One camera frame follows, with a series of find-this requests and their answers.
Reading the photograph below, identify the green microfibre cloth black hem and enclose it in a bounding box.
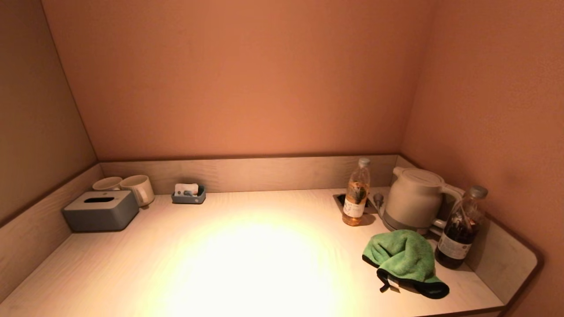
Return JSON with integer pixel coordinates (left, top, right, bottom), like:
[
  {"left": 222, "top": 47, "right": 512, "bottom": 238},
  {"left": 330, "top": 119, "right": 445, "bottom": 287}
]
[{"left": 362, "top": 229, "right": 450, "bottom": 300}]

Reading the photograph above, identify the long wood grain upstand panel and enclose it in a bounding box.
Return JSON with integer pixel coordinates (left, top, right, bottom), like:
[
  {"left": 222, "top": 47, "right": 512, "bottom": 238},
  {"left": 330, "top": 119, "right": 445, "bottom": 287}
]
[{"left": 99, "top": 154, "right": 399, "bottom": 195}]

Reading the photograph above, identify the recessed power socket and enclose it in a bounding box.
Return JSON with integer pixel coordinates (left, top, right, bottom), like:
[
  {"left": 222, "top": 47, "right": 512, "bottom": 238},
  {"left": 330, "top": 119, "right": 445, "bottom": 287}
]
[{"left": 334, "top": 193, "right": 378, "bottom": 215}]

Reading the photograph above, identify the clear bottle of amber tea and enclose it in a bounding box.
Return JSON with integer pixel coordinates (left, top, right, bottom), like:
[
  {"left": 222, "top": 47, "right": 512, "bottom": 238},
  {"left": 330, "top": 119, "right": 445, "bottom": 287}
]
[{"left": 342, "top": 158, "right": 371, "bottom": 227}]

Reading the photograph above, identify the small blue-grey tray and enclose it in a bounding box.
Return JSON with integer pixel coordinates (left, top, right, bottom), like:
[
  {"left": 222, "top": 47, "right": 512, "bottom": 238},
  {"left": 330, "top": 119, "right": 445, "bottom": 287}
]
[{"left": 171, "top": 185, "right": 207, "bottom": 204}]

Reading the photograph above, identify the grey kettle base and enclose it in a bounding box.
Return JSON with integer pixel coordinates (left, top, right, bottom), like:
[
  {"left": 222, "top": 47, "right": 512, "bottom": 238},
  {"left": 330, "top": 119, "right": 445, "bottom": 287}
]
[{"left": 382, "top": 216, "right": 443, "bottom": 238}]

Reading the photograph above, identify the white electric kettle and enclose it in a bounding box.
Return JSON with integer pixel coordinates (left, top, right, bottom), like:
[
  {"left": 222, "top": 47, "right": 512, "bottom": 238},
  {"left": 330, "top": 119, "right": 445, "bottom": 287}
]
[{"left": 383, "top": 166, "right": 463, "bottom": 230}]

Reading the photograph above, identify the grey tissue box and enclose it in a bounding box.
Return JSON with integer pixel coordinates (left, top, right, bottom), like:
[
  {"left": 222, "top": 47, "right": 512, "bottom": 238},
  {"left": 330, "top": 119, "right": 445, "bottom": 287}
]
[{"left": 62, "top": 190, "right": 140, "bottom": 232}]

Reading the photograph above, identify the clear bottle of dark tea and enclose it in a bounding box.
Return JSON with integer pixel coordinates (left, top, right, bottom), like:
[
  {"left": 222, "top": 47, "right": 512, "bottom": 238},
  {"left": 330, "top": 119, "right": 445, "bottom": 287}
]
[{"left": 435, "top": 185, "right": 489, "bottom": 269}]

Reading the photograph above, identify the rounded-corner wood upstand panel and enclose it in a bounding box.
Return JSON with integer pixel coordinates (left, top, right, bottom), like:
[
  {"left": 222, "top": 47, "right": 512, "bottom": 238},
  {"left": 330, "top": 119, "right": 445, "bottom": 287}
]
[{"left": 393, "top": 154, "right": 543, "bottom": 309}]

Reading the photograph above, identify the slanted wood grain upstand panel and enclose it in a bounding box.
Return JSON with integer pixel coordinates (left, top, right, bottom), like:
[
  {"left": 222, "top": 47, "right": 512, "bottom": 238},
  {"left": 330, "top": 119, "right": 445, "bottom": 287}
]
[{"left": 0, "top": 163, "right": 104, "bottom": 303}]

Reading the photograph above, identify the white mug with handle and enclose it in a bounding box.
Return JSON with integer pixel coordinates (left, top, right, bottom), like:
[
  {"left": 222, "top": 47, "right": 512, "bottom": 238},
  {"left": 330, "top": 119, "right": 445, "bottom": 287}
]
[{"left": 119, "top": 175, "right": 155, "bottom": 207}]

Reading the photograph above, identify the white mug without visible handle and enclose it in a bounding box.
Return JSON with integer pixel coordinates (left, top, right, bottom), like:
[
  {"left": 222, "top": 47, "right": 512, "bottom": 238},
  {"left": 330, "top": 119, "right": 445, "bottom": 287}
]
[{"left": 92, "top": 177, "right": 123, "bottom": 192}]

